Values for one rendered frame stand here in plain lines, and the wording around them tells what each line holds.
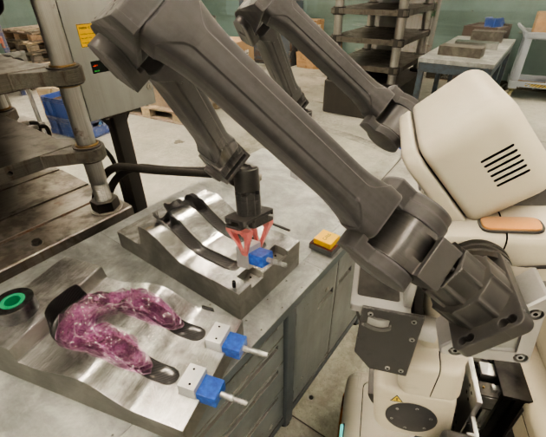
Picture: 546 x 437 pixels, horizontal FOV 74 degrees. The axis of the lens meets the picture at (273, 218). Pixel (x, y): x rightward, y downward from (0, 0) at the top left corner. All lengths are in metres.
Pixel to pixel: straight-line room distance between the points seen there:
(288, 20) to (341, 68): 0.14
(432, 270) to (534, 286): 0.11
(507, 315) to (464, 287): 0.05
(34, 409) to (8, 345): 0.14
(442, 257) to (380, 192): 0.10
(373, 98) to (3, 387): 0.97
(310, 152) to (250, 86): 0.09
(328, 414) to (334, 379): 0.17
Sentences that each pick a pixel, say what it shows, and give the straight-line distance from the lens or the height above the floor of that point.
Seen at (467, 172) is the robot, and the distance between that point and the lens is 0.54.
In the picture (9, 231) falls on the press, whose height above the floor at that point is 0.79.
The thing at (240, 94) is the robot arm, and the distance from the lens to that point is 0.36.
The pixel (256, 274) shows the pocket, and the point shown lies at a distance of 0.95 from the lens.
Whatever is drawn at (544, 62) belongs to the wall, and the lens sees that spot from 7.08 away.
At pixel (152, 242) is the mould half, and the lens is 1.06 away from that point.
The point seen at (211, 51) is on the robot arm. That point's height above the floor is 1.45.
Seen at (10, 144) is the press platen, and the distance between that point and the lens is 1.55.
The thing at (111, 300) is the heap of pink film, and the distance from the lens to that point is 0.93.
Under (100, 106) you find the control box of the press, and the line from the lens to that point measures 1.53.
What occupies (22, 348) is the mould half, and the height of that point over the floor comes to 0.89.
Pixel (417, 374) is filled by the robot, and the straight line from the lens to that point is 0.81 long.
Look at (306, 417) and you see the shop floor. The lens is 1.71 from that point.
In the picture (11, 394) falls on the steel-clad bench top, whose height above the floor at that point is 0.80.
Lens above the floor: 1.51
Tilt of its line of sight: 34 degrees down
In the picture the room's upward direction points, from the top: 1 degrees counter-clockwise
